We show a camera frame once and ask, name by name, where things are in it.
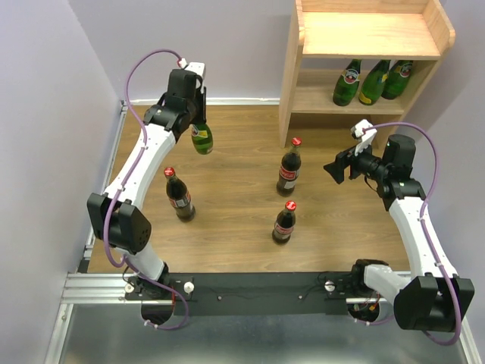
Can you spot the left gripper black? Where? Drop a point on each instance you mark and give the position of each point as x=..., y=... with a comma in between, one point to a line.
x=201, y=97

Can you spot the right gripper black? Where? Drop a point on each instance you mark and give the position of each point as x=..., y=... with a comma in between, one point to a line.
x=342, y=160

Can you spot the green bottle red-white label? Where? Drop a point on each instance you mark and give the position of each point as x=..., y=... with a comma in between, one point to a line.
x=347, y=85

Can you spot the green bottle yellow label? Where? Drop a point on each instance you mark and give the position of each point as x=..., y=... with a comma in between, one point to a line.
x=372, y=87

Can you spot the green bottle red-blue label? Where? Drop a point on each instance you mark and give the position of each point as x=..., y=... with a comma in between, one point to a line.
x=398, y=79

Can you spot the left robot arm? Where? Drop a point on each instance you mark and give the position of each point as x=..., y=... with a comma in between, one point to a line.
x=116, y=214

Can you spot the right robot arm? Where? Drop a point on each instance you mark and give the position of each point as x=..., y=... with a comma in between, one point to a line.
x=435, y=298

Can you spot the wooden two-tier shelf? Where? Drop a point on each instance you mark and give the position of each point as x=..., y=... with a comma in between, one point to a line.
x=419, y=31

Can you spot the cola bottle centre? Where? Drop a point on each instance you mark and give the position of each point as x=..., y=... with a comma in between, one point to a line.
x=289, y=168

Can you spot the cola bottle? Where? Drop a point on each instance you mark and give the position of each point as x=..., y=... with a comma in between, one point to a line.
x=178, y=195
x=289, y=168
x=285, y=223

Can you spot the cola bottle front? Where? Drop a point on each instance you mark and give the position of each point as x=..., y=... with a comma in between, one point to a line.
x=285, y=223

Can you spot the cola bottle left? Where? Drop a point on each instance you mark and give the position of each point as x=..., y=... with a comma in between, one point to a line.
x=178, y=195

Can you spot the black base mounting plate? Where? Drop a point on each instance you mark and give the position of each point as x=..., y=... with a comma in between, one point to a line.
x=280, y=293

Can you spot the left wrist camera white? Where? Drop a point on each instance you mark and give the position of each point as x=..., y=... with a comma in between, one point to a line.
x=198, y=68

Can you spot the aluminium frame rail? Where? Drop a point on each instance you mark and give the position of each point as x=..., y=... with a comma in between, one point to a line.
x=233, y=189

